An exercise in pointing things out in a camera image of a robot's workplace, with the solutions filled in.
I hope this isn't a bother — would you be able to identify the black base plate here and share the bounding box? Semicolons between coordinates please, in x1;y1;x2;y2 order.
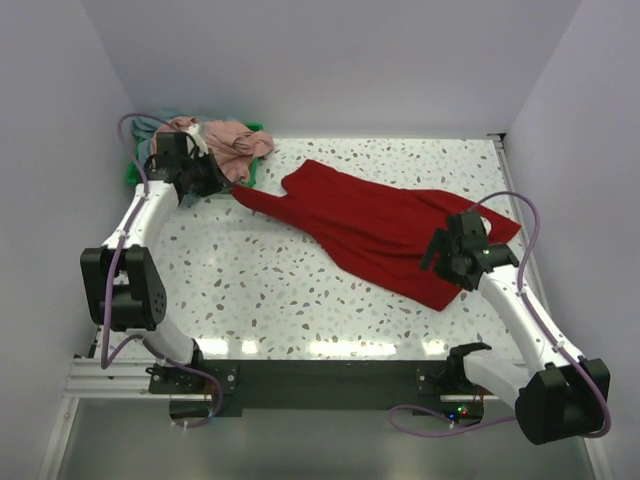
146;360;485;425

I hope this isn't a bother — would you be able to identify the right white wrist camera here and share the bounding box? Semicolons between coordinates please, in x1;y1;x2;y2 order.
480;216;501;243

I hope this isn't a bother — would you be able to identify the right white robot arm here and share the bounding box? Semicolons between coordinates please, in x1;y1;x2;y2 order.
420;212;611;445

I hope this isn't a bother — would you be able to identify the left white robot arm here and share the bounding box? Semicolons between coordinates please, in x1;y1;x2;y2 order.
80;131;231;392

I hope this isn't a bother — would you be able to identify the red t shirt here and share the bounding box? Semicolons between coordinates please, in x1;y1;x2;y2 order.
230;158;522;314

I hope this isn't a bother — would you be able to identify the green plastic bin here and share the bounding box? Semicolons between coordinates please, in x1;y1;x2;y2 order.
130;116;274;187

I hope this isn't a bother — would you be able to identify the aluminium frame rail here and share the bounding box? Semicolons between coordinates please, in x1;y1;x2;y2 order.
37;339;166;480

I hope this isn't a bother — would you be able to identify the pink t shirt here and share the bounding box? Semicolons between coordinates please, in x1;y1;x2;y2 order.
150;116;274;185

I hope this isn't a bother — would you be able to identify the light blue t shirt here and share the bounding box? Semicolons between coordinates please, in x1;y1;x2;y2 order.
130;109;182;156

